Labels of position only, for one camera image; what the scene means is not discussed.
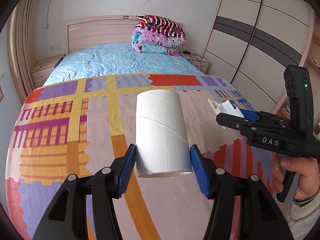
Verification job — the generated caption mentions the white plastic holder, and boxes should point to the white plastic holder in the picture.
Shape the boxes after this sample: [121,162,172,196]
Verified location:
[207,99,243,130]

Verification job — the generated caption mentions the black cables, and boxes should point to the black cables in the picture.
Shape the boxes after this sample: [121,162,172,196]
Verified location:
[181,50,207,69]

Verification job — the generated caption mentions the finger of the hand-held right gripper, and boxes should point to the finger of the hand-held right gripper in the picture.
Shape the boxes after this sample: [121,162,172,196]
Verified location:
[236,107,292,127]
[216,112,283,137]

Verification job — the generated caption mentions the blue cartoon folded quilt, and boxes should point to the blue cartoon folded quilt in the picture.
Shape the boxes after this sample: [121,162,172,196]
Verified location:
[132,34,182,56]

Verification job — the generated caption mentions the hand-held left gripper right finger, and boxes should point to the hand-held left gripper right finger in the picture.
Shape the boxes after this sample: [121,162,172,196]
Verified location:
[189,144,295,240]

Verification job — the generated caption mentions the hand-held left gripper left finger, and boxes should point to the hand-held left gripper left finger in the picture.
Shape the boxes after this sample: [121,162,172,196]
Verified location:
[32,144,137,240]

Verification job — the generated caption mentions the person's right hand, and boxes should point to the person's right hand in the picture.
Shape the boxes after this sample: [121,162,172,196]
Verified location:
[271,153,320,202]

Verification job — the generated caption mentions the wooden nightstand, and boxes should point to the wooden nightstand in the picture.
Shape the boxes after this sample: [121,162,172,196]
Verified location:
[30,54,66,87]
[180,51,210,74]

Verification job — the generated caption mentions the white wall power cable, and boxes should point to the white wall power cable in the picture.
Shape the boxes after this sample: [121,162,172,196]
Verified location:
[44,0,55,29]

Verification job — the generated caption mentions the white and grey wardrobe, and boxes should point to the white and grey wardrobe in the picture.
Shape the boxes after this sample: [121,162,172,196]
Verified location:
[204,0,317,105]

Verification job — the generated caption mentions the pink floral folded quilt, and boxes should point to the pink floral folded quilt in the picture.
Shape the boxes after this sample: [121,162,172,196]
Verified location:
[132,27,187,47]

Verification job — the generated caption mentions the colourful patterned blanket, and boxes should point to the colourful patterned blanket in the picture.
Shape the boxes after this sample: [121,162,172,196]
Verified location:
[5,74,290,240]

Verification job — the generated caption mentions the striped folded blanket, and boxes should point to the striped folded blanket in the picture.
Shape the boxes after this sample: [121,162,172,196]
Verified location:
[136,14,185,38]

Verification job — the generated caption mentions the beige curtain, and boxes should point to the beige curtain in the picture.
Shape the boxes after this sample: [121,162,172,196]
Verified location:
[7,0,42,98]

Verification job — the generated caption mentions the white paper tube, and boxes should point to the white paper tube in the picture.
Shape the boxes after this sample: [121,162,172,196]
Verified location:
[135,89,192,178]

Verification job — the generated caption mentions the person's right forearm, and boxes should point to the person's right forearm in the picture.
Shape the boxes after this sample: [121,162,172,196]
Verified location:
[285,187,320,240]

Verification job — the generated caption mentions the wooden bed headboard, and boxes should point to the wooden bed headboard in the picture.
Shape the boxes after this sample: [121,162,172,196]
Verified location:
[64,16,185,55]

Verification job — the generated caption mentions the white charging cable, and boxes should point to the white charging cable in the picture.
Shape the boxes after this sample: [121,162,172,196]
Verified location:
[35,59,52,70]

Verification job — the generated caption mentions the blue floral bedsheet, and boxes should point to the blue floral bedsheet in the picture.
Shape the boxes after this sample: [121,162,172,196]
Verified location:
[42,42,208,87]

